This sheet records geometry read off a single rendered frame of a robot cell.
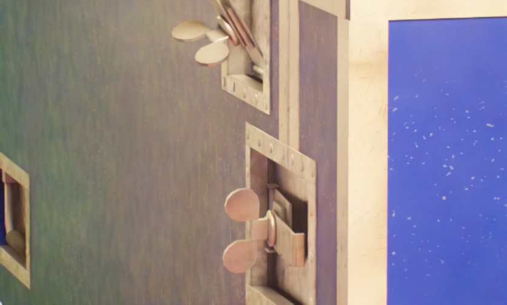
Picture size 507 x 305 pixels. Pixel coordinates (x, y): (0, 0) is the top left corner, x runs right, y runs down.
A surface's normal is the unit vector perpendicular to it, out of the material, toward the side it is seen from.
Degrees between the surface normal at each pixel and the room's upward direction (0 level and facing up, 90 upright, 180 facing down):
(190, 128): 90
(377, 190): 90
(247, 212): 105
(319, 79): 90
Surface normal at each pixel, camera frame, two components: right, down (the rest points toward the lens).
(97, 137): -0.97, 0.04
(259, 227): 0.29, 0.40
